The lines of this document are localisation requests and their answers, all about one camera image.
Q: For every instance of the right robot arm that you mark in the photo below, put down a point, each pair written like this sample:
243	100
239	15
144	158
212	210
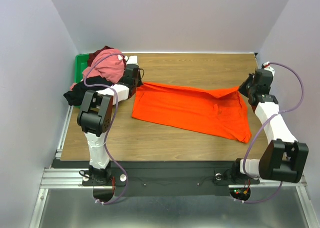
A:
285	157

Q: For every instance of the green plastic bin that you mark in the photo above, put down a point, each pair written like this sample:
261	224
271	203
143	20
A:
81	63

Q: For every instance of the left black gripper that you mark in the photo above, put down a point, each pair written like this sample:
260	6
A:
139	83

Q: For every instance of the black t shirt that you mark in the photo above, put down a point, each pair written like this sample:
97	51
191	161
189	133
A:
75	96

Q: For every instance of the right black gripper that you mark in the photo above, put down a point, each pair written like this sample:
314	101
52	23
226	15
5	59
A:
246	85

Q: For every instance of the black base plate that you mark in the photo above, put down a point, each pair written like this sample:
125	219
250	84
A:
166	178

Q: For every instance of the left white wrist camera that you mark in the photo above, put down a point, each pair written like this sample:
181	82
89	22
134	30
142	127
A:
131	60

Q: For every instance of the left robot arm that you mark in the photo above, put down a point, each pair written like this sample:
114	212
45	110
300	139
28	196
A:
95	120

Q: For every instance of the maroon t shirt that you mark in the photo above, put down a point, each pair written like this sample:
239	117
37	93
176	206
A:
92	56

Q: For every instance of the orange t shirt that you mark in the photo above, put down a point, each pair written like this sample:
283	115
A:
217	112

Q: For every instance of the pink t shirt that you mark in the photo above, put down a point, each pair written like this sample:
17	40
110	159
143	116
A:
111	68

